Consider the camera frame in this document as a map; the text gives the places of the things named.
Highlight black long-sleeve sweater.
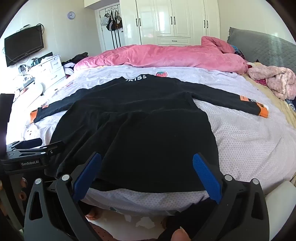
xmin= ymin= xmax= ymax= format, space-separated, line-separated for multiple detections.
xmin=33 ymin=75 xmax=270 ymax=193

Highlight multicolour patterned cloth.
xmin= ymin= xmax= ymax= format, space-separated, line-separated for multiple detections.
xmin=231 ymin=45 xmax=246 ymax=61

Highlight person's black pants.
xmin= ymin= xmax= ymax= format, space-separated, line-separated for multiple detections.
xmin=159 ymin=204 xmax=215 ymax=241

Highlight person's right hand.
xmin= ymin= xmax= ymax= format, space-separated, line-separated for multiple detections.
xmin=171 ymin=227 xmax=191 ymax=241

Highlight blue patterned cloth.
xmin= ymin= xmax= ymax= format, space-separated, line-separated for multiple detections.
xmin=285 ymin=98 xmax=296 ymax=112

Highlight white drawer dresser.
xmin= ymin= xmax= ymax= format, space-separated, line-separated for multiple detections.
xmin=17 ymin=53 xmax=66 ymax=91

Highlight pink fluffy garment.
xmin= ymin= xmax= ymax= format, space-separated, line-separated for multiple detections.
xmin=247 ymin=63 xmax=296 ymax=100

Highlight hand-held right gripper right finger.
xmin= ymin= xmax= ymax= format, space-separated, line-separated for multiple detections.
xmin=192 ymin=152 xmax=270 ymax=241

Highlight black striped hanging bag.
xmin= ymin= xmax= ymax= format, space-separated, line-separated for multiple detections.
xmin=106 ymin=11 xmax=117 ymax=32

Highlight person's left hand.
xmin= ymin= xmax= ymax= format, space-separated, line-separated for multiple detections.
xmin=19 ymin=177 xmax=29 ymax=201

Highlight pink duvet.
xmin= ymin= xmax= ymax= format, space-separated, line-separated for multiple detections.
xmin=73 ymin=36 xmax=249 ymax=75

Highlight black flat television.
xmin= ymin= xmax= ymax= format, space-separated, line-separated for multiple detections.
xmin=4 ymin=25 xmax=44 ymax=67

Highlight brown hanging bag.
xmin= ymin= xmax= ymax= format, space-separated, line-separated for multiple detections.
xmin=115 ymin=11 xmax=123 ymax=29

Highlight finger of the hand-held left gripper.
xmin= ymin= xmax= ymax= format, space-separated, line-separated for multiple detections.
xmin=6 ymin=140 xmax=64 ymax=166

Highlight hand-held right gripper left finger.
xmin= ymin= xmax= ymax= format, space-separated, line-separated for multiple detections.
xmin=24 ymin=152 xmax=102 ymax=241

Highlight white door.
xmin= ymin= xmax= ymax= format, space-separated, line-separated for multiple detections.
xmin=95 ymin=6 xmax=126 ymax=52

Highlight grey quilted headboard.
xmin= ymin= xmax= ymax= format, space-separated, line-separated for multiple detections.
xmin=227 ymin=27 xmax=296 ymax=72

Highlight beige mattress pad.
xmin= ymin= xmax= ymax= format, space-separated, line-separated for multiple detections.
xmin=245 ymin=74 xmax=296 ymax=130

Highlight dark clothes pile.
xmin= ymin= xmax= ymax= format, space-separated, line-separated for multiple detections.
xmin=61 ymin=52 xmax=89 ymax=66

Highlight white wardrobe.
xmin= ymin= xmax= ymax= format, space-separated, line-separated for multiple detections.
xmin=84 ymin=0 xmax=221 ymax=46

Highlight lilac printed bed sheet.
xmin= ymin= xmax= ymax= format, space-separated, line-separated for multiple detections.
xmin=6 ymin=65 xmax=296 ymax=217

